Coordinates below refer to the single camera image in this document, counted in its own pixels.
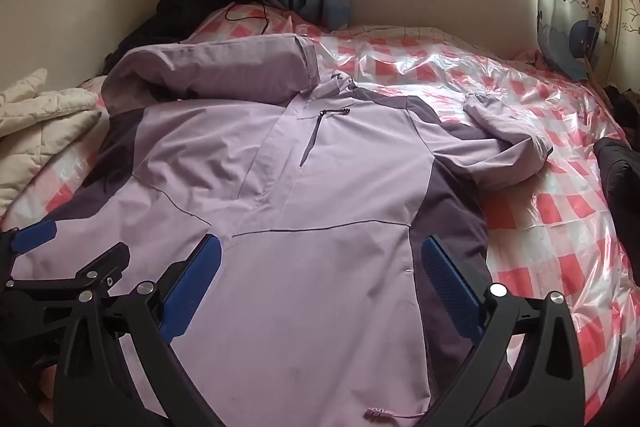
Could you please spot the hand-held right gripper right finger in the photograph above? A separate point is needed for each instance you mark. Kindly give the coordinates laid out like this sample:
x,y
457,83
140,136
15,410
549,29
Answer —
x,y
450,292

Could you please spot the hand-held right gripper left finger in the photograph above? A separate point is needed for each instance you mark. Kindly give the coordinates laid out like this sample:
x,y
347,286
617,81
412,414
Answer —
x,y
192,287

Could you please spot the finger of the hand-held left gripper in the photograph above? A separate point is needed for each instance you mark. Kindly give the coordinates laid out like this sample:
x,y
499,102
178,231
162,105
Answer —
x,y
32,235
102,267

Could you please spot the purple jacket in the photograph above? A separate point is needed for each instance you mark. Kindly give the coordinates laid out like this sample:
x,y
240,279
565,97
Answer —
x,y
300,207

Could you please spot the cream quilted blanket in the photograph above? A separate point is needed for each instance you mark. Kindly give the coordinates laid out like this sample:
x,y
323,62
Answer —
x,y
35,122

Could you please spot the red checked bed sheet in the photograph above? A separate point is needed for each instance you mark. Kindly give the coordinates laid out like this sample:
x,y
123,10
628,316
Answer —
x,y
550,232

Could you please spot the dark padded garment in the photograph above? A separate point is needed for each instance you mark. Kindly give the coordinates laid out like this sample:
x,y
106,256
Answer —
x,y
617,187

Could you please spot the brown furry garment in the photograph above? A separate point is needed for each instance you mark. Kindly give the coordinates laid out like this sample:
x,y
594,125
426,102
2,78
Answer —
x,y
627,107

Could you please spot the wardrobe with tree decoration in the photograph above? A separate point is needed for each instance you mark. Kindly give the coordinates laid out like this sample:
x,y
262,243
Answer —
x,y
627,7

